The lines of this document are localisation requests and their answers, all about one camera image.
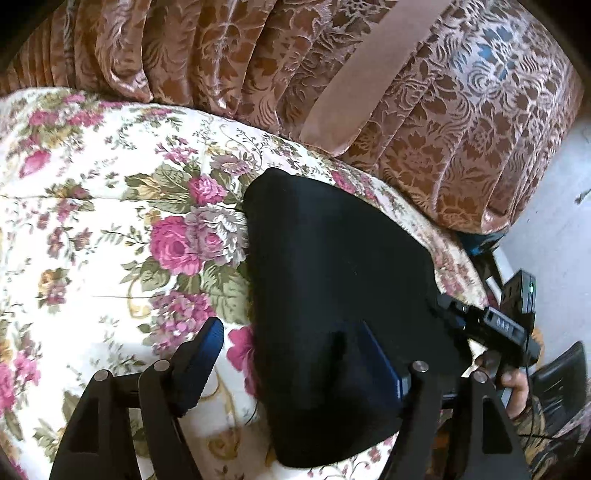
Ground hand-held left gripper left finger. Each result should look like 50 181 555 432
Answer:
48 316 225 480

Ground thin black cable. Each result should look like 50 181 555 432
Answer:
521 355 555 441

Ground person's right forearm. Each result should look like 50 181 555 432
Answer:
508 397 591 480

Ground floral printed blanket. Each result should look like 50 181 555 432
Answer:
0 88 490 480

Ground brown patterned curtain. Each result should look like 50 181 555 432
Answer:
0 0 585 234

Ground person's right hand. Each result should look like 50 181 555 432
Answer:
473 351 532 418

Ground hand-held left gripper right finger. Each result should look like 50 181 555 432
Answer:
360 320 532 480

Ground black pants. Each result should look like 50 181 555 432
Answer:
242 167 472 469

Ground black charger box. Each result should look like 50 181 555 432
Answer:
501 270 537 334

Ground black plastic object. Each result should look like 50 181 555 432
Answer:
531 342 591 428

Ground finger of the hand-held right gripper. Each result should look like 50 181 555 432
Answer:
434 293 468 329

